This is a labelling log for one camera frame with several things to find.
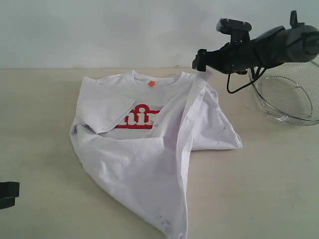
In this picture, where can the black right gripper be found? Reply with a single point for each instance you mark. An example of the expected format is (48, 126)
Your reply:
(228, 59)

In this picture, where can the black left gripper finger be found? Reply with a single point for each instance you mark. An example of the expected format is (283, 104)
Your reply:
(7, 202)
(9, 189)

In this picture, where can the white t-shirt red print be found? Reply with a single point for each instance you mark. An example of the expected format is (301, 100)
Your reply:
(133, 134)

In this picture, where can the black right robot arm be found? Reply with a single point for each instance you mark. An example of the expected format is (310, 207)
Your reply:
(299, 43)

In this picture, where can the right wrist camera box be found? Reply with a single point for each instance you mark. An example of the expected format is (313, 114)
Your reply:
(238, 30)

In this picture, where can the metal wire mesh basket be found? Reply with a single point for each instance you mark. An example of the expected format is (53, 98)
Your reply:
(290, 93)

